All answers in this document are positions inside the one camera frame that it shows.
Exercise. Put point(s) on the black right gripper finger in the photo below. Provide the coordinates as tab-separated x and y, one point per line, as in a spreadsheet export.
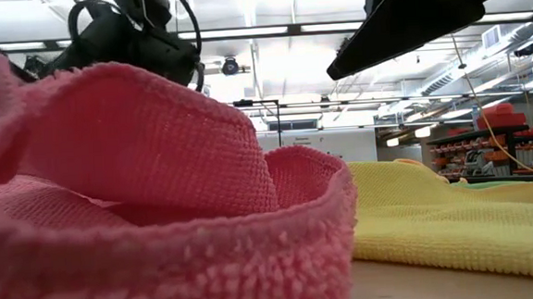
425	10

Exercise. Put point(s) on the pink microfiber towel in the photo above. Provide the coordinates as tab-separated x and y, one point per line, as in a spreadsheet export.
155	151

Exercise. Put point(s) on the yellow microfiber towel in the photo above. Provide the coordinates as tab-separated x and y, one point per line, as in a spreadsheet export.
438	222

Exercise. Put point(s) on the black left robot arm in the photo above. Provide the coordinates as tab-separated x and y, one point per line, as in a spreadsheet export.
142	4

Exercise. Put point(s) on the orange microfiber towel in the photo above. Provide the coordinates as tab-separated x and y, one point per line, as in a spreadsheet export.
416	168

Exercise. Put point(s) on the white vent grille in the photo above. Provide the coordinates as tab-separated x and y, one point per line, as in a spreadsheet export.
491	37

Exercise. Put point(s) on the black ceiling spotlight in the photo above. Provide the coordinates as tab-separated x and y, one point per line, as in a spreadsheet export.
230	67
524	50

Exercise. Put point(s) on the black overhead light bar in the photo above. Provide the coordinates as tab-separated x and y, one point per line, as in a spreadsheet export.
241	32

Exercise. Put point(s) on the red storage bin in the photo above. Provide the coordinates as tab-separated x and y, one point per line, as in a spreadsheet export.
501	119

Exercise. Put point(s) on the black storage shelf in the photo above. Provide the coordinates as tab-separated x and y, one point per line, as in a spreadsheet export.
479	134

